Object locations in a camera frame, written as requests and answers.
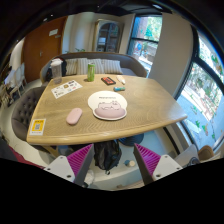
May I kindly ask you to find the grey sofa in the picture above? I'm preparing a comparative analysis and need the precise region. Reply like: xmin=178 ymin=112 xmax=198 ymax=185
xmin=39 ymin=51 xmax=148 ymax=84

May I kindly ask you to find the pink computer mouse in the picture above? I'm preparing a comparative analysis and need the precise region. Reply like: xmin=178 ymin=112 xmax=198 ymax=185
xmin=66 ymin=108 xmax=82 ymax=125

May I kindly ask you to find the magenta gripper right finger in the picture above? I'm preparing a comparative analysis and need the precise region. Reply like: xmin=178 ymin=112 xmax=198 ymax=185
xmin=134 ymin=143 xmax=182 ymax=185

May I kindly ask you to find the grey tufted chair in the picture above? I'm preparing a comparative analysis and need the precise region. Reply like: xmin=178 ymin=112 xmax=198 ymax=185
xmin=11 ymin=86 xmax=45 ymax=141

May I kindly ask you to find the white pink small object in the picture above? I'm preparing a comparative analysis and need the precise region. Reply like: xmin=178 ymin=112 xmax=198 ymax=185
xmin=116 ymin=75 xmax=126 ymax=85

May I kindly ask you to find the arched glass cabinet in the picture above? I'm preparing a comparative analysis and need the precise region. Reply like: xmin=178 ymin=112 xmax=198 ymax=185
xmin=92 ymin=19 xmax=123 ymax=53

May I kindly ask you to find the yellow QR code sticker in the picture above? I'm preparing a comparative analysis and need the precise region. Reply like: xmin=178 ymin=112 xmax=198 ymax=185
xmin=30 ymin=119 xmax=46 ymax=136

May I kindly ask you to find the printed paper sheet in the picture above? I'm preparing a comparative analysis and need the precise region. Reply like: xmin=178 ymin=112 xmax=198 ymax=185
xmin=51 ymin=80 xmax=82 ymax=99

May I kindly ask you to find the teal small object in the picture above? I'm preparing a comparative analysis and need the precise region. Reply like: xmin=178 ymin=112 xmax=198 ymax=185
xmin=113 ymin=87 xmax=125 ymax=92

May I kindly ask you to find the clear plastic water jug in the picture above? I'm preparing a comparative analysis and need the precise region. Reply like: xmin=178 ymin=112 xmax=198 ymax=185
xmin=51 ymin=59 xmax=62 ymax=84

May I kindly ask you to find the green drink can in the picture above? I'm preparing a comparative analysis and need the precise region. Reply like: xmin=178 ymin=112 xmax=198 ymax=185
xmin=87 ymin=63 xmax=95 ymax=82

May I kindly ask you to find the striped cushion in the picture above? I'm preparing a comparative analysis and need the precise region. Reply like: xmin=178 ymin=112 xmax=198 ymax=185
xmin=66 ymin=58 xmax=122 ymax=75

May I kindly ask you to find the black backpack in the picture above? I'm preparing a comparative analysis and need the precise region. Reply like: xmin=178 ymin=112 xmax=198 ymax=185
xmin=94 ymin=140 xmax=122 ymax=175

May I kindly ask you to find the brown wooden door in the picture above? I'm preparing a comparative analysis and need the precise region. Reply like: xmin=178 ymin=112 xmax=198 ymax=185
xmin=23 ymin=16 xmax=67 ymax=82

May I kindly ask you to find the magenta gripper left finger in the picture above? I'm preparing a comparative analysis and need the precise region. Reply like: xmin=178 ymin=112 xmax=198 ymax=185
xmin=45 ymin=144 xmax=94 ymax=186

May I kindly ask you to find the cat mouse pad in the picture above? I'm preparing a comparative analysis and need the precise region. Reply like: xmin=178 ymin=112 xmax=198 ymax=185
xmin=88 ymin=91 xmax=127 ymax=121

